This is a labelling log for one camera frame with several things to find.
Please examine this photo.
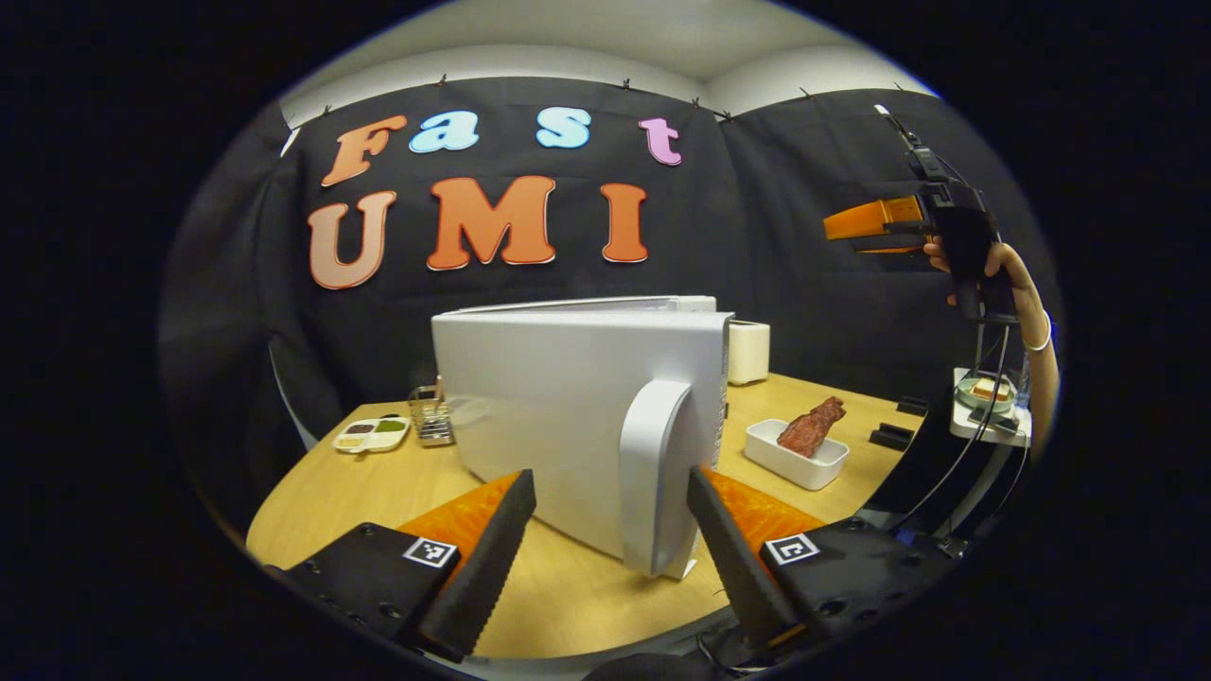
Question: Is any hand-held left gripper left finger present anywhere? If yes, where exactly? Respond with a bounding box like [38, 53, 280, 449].
[265, 469, 537, 663]

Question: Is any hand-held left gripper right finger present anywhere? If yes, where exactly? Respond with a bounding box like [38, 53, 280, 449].
[685, 465, 957, 654]

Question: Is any red-brown piece of meat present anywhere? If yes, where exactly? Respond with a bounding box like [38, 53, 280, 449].
[777, 396, 848, 459]

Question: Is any white microwave oven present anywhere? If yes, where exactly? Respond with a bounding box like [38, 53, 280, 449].
[431, 295, 735, 580]

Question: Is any small bowl with food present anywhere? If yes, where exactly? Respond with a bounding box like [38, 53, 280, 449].
[956, 375, 1018, 417]

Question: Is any black backdrop cloth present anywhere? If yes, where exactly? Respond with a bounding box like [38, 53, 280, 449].
[159, 78, 1061, 512]

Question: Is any white rectangular tray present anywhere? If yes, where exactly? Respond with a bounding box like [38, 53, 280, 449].
[744, 418, 851, 491]

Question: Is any white divided plate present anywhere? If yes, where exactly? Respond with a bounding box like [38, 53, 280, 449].
[331, 416, 412, 455]

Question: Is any white toaster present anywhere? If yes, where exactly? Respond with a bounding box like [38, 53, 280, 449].
[727, 320, 771, 386]

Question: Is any white side stand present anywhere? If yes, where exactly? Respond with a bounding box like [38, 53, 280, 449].
[949, 367, 1034, 447]

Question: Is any metal wire basket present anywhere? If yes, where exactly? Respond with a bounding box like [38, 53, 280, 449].
[408, 376, 457, 447]

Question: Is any black cable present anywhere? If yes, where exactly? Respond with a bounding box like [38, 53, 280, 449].
[885, 317, 1032, 540]

